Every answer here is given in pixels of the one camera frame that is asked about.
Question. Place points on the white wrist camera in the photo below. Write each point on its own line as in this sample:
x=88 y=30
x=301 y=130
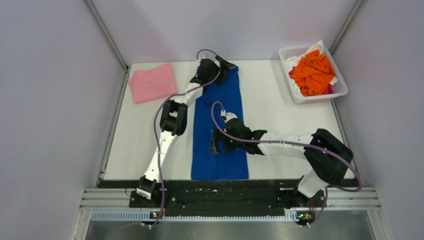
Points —
x=205 y=60
x=227 y=116

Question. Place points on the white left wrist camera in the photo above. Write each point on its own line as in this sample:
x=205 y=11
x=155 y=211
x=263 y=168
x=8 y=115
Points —
x=205 y=60

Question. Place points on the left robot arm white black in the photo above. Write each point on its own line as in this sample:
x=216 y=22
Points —
x=170 y=120

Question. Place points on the magenta garment in basket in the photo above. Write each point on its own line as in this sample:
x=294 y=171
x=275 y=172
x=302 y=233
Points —
x=328 y=89

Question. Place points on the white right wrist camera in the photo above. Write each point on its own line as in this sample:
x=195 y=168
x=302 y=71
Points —
x=227 y=116

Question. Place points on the orange t-shirt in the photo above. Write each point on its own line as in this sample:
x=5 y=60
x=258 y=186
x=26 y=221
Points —
x=313 y=74

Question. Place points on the metal corner post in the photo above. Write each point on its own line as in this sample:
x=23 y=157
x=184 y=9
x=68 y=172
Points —
x=350 y=18
x=104 y=31

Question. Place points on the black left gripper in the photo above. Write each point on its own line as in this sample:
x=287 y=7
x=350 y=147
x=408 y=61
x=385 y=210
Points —
x=225 y=67

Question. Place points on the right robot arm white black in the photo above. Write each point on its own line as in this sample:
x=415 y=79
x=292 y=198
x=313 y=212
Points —
x=328 y=157

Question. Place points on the aluminium frame rail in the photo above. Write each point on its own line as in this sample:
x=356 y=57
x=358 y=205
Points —
x=113 y=204

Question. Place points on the white plastic laundry basket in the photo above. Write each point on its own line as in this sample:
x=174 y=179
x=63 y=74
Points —
x=338 y=84

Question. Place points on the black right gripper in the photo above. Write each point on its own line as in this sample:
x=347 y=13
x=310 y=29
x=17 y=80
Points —
x=215 y=147

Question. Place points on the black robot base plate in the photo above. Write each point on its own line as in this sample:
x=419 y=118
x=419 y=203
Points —
x=221 y=198

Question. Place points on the white t-shirt in basket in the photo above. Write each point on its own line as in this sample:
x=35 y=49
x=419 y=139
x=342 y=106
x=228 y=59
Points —
x=293 y=55

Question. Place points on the left metal corner post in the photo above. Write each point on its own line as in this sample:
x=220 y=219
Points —
x=104 y=31

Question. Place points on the folded pink t-shirt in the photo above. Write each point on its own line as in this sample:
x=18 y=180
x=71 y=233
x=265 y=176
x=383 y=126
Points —
x=152 y=84

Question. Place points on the right metal corner post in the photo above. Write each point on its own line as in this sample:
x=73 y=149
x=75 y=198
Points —
x=350 y=18

